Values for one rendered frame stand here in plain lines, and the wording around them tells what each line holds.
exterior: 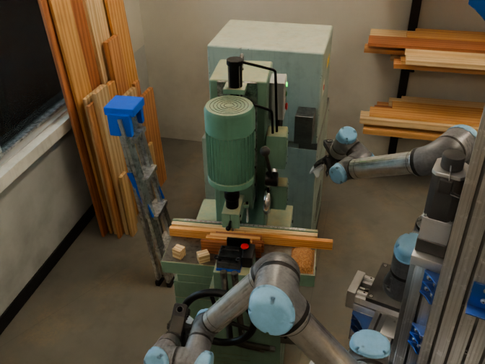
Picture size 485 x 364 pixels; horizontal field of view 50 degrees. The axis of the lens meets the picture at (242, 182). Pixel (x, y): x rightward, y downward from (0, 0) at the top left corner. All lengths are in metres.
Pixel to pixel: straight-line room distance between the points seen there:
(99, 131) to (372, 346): 2.22
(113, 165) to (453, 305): 2.35
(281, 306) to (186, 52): 3.34
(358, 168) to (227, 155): 0.48
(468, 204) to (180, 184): 3.00
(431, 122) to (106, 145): 2.18
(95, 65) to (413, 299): 2.49
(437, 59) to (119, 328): 2.52
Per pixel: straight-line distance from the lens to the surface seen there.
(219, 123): 1.77
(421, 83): 4.22
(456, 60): 3.63
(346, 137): 2.07
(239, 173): 1.88
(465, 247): 1.50
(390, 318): 2.15
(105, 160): 3.38
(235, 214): 2.01
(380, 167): 1.87
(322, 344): 1.41
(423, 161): 1.77
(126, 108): 2.68
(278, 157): 2.10
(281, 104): 2.10
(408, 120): 3.84
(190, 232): 2.17
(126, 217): 3.59
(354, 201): 3.98
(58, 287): 3.44
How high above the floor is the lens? 2.28
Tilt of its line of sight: 34 degrees down
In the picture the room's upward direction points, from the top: 1 degrees counter-clockwise
